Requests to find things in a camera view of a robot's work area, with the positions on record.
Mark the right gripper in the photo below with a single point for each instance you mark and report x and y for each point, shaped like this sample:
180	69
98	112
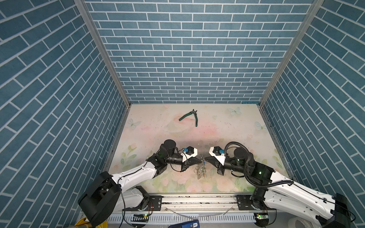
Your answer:
216	163

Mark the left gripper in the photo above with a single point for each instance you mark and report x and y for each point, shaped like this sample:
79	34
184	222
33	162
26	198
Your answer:
185	165

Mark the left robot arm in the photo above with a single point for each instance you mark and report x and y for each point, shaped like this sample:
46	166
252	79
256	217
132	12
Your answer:
109	193

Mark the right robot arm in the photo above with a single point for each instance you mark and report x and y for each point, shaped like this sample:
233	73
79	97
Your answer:
273	190

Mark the blue device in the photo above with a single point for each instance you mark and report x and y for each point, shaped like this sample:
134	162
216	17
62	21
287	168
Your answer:
187	224

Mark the white tape roll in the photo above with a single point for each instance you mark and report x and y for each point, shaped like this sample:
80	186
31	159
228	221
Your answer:
297	222

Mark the yellow tape roll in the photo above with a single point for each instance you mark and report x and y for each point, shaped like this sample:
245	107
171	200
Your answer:
85	223

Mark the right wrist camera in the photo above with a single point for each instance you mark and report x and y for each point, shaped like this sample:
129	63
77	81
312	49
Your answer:
219	153

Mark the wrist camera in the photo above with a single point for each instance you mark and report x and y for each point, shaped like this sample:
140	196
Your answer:
189	154
219	153

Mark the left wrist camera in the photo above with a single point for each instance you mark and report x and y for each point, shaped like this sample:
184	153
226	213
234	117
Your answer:
189	154

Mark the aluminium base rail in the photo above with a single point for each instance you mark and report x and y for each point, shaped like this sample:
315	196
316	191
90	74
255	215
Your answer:
209	202

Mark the green handled pliers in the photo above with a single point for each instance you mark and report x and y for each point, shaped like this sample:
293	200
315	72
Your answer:
194	113

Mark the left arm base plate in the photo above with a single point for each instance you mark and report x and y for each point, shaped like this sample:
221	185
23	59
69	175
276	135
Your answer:
153	202

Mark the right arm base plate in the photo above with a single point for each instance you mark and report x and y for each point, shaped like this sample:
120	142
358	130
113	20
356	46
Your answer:
244	202

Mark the white cable duct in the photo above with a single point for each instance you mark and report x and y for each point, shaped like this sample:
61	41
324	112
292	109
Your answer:
173	218

